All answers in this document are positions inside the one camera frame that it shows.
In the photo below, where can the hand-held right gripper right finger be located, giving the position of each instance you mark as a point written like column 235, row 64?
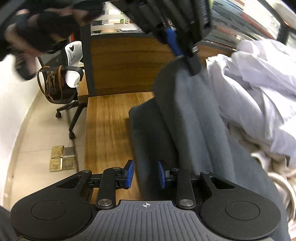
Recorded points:
column 161, row 175

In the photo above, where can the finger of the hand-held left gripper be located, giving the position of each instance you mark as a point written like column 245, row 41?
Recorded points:
column 193, row 64
column 172, row 39

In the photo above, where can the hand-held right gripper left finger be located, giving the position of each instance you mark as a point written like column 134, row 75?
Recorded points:
column 130, row 173

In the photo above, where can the dark grey pants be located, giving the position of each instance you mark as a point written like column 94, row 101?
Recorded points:
column 196, row 129

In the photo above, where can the person's left forearm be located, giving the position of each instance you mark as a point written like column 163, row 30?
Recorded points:
column 18, row 39

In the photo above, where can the person's left hand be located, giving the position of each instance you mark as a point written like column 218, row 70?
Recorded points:
column 57, row 25

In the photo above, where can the brass floor socket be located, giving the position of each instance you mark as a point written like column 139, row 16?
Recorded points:
column 69, row 163
column 56, row 165
column 57, row 151
column 69, row 152

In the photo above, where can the white shirt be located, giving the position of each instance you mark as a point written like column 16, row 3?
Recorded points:
column 254, row 92

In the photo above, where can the black office chair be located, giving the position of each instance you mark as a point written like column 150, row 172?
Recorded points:
column 69, row 102

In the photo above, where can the wooden side desk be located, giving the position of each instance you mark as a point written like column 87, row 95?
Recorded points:
column 83, row 90

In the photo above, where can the white plastic chair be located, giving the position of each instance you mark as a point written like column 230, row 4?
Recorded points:
column 72, row 55

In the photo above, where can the cream garment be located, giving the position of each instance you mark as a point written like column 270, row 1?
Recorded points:
column 277, row 171

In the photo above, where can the brown patterned bag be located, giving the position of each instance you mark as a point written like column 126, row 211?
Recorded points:
column 54, row 83

